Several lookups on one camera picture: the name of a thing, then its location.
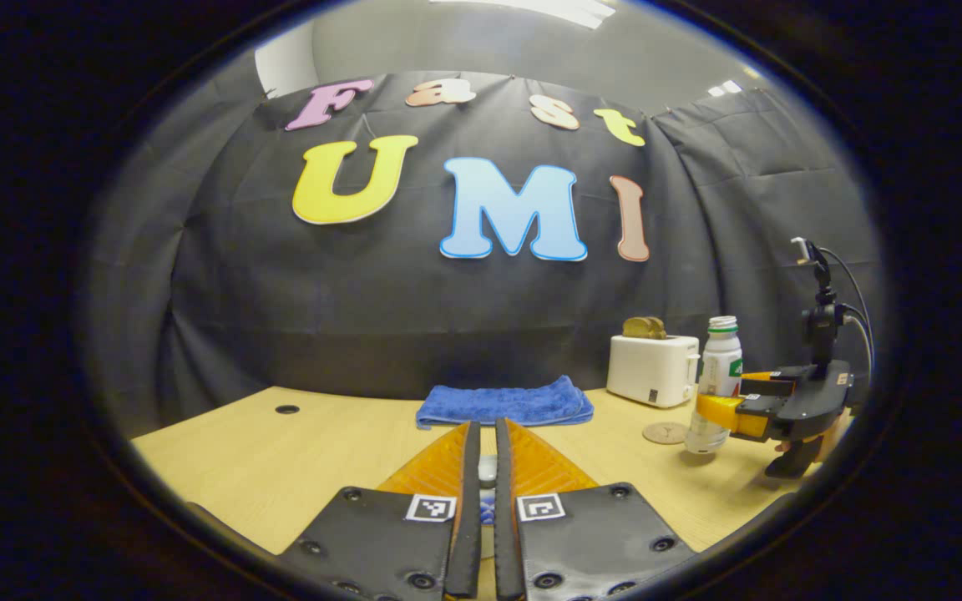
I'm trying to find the blue folded towel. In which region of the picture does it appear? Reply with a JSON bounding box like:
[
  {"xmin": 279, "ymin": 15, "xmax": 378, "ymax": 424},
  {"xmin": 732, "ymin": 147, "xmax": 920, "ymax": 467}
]
[{"xmin": 415, "ymin": 375, "xmax": 595, "ymax": 431}]

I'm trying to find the white water bottle green label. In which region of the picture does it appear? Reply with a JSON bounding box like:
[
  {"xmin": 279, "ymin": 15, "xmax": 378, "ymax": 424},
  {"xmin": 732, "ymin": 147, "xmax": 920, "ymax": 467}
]
[{"xmin": 686, "ymin": 316, "xmax": 743, "ymax": 456}]

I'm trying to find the white toaster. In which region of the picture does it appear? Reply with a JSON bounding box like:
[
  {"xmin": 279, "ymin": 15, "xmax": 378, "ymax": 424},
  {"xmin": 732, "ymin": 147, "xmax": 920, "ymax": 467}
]
[{"xmin": 606, "ymin": 334, "xmax": 701, "ymax": 409}]

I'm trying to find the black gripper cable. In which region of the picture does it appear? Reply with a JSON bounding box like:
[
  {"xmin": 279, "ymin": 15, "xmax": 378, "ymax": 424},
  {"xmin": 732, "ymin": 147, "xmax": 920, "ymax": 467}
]
[{"xmin": 819, "ymin": 246, "xmax": 876, "ymax": 372}]

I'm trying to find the round wooden coaster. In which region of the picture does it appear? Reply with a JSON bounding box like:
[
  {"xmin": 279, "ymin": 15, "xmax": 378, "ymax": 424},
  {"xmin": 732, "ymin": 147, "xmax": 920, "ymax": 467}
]
[{"xmin": 642, "ymin": 421, "xmax": 691, "ymax": 445}]

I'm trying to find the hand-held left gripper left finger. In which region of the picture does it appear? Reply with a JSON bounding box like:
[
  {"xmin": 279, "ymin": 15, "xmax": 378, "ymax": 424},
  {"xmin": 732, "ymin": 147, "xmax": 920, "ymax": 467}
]
[{"xmin": 276, "ymin": 420, "xmax": 483, "ymax": 601}]

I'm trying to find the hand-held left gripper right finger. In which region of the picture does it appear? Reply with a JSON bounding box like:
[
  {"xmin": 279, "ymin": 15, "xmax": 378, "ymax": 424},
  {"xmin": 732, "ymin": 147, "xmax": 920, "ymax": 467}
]
[{"xmin": 494, "ymin": 417, "xmax": 696, "ymax": 601}]

